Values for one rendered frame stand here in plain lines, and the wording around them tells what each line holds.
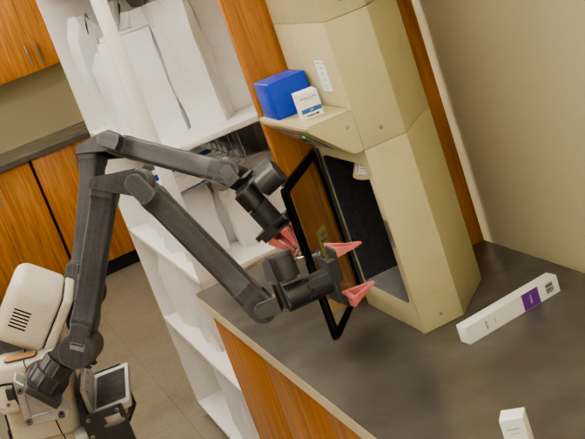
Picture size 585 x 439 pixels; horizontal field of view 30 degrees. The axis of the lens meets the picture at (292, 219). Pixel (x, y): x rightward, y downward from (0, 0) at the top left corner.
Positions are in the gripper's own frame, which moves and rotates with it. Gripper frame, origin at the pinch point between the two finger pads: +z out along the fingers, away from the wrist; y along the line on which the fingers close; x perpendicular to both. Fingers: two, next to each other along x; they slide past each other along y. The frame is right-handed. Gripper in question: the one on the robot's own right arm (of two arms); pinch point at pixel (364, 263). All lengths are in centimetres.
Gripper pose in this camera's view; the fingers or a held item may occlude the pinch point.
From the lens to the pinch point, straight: 240.1
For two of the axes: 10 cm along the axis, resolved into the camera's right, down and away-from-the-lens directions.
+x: -3.6, -1.6, 9.2
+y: -3.1, -9.1, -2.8
